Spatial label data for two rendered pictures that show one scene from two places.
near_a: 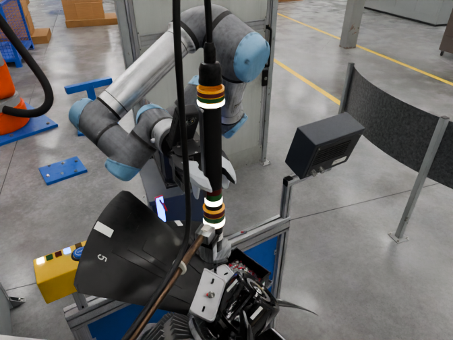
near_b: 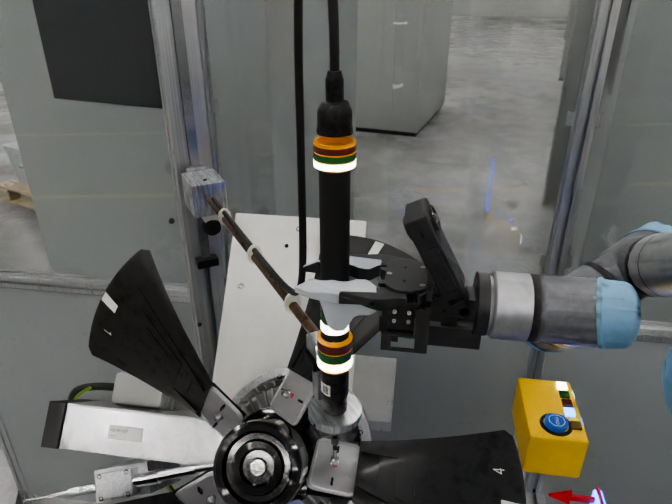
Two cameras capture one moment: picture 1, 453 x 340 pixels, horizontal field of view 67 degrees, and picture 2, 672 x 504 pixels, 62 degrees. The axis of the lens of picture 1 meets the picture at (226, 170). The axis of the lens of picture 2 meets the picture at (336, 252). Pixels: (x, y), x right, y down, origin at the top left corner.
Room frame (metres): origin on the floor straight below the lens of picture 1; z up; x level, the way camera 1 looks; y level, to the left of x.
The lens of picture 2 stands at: (0.87, -0.40, 1.81)
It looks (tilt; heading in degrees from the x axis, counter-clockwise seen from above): 27 degrees down; 130
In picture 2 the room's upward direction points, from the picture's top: straight up
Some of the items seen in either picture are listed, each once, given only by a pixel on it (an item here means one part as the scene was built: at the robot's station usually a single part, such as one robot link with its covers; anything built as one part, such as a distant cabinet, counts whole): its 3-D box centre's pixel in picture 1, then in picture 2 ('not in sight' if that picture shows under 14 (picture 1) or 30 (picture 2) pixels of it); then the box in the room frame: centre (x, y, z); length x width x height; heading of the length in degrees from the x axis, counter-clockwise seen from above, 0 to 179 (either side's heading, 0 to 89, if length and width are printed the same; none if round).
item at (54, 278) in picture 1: (69, 271); (546, 427); (0.67, 0.46, 1.02); 0.16 x 0.10 x 0.11; 121
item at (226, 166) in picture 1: (224, 176); (336, 307); (0.53, 0.00, 1.46); 0.09 x 0.03 x 0.06; 41
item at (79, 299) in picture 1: (77, 293); (537, 465); (0.67, 0.46, 0.92); 0.03 x 0.03 x 0.12; 31
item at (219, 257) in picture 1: (212, 237); (331, 380); (0.50, 0.03, 1.33); 0.09 x 0.07 x 0.10; 156
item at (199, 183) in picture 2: not in sight; (203, 191); (-0.06, 0.28, 1.37); 0.10 x 0.07 x 0.09; 156
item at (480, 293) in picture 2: (186, 157); (431, 304); (0.61, 0.08, 1.46); 0.12 x 0.08 x 0.09; 31
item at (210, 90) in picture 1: (210, 96); (334, 154); (0.51, 0.02, 1.63); 0.04 x 0.04 x 0.03
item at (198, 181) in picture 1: (197, 185); (343, 281); (0.50, 0.05, 1.46); 0.09 x 0.03 x 0.06; 21
